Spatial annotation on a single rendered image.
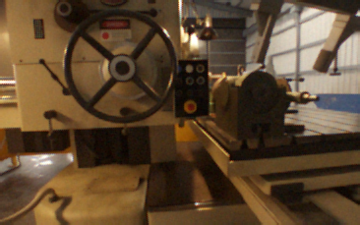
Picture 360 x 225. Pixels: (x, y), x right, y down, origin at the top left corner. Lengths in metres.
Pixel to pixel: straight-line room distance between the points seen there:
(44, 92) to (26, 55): 0.18
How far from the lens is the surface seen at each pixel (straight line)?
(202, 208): 1.14
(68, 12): 0.92
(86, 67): 0.93
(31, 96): 1.04
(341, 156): 1.13
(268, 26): 0.35
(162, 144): 1.59
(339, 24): 0.44
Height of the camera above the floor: 1.23
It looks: 7 degrees down
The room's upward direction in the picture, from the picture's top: 2 degrees counter-clockwise
